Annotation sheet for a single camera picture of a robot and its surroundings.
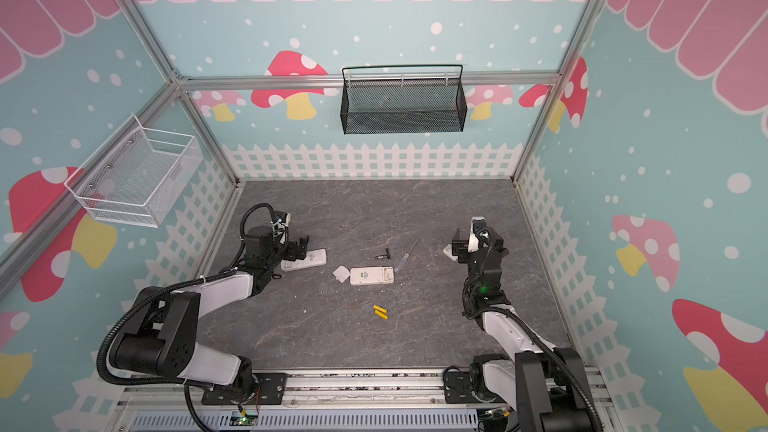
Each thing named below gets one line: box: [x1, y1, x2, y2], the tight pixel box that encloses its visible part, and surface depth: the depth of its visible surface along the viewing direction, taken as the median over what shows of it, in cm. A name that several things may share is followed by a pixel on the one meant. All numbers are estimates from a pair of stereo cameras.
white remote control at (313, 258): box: [280, 248, 327, 272], surface depth 98 cm
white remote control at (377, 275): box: [350, 266, 395, 286], surface depth 95 cm
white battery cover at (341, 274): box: [333, 266, 350, 283], surface depth 96 cm
